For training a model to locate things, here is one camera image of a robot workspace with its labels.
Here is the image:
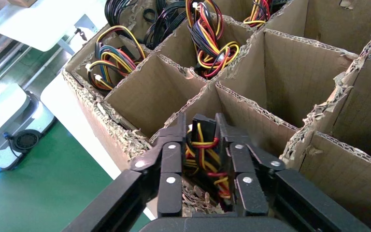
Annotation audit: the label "white flat panel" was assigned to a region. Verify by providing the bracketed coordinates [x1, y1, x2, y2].
[0, 0, 108, 56]

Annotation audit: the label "power supply black cables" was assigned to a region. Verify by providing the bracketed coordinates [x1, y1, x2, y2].
[104, 0, 188, 50]

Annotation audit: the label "brown cardboard box with dividers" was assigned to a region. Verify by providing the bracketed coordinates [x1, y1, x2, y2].
[62, 0, 371, 232]

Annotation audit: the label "black round wheel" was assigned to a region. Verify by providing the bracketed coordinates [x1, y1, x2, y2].
[12, 129, 43, 154]

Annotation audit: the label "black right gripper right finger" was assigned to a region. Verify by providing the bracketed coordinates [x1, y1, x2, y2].
[215, 112, 371, 232]

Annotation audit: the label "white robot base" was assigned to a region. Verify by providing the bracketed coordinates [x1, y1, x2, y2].
[0, 82, 57, 170]

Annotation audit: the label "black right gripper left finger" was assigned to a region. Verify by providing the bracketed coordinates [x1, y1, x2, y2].
[62, 112, 186, 232]

